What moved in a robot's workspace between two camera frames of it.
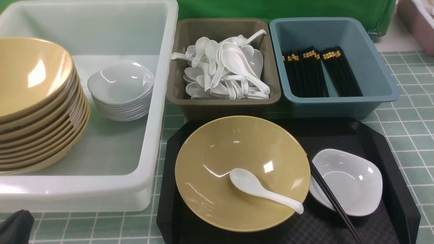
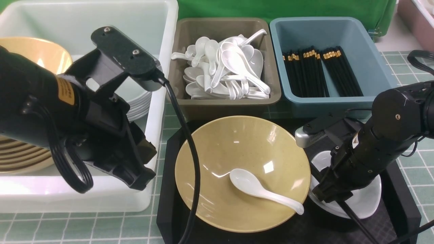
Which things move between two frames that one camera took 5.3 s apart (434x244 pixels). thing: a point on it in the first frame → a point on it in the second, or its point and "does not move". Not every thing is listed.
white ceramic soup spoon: [244, 181] does not move
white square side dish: [356, 183] does not move
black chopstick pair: [353, 235] → [344, 207]
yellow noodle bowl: [271, 153] does not move
